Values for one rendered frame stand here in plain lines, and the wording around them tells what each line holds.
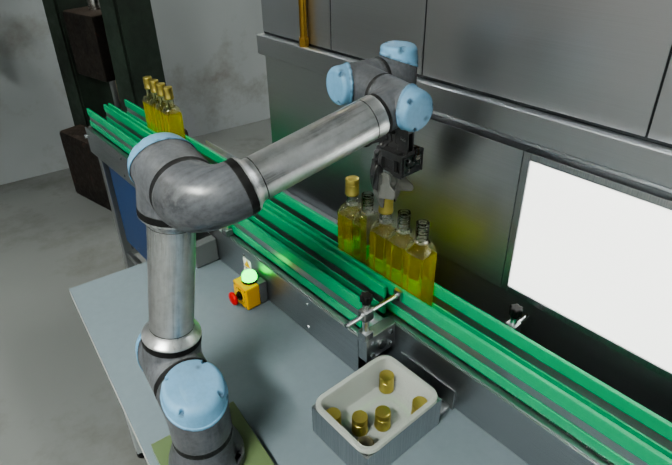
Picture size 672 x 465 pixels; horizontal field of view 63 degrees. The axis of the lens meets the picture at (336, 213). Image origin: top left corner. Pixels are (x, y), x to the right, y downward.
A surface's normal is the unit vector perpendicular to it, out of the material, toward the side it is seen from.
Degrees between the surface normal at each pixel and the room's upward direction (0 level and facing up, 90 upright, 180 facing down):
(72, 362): 0
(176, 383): 10
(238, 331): 0
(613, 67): 90
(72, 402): 0
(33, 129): 90
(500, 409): 90
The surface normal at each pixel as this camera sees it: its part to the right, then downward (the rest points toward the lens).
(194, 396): 0.08, -0.77
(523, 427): -0.76, 0.34
